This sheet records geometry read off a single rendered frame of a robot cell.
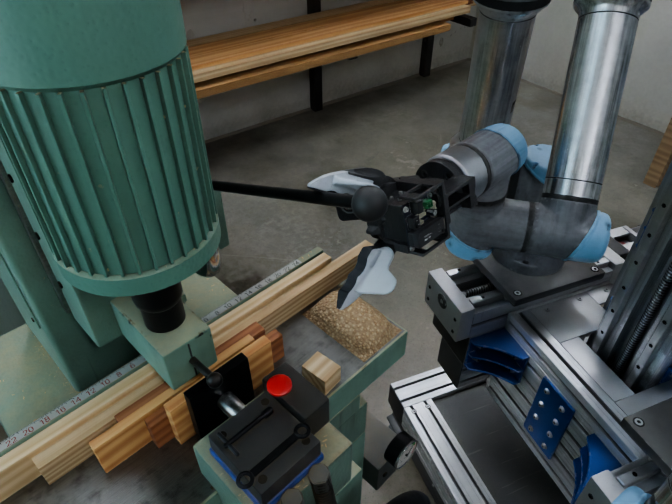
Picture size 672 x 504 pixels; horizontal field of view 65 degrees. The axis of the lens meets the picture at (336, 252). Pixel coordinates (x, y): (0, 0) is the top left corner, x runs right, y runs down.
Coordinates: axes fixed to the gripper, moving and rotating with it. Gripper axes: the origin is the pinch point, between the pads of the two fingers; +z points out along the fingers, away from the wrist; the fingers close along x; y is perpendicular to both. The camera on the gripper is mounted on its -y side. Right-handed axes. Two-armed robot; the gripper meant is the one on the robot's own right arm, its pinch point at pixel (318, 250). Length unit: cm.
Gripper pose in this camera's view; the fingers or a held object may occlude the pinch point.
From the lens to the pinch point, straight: 57.2
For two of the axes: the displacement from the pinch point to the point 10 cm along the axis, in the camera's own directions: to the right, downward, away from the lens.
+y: 6.8, 2.0, -7.1
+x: 2.0, 8.8, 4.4
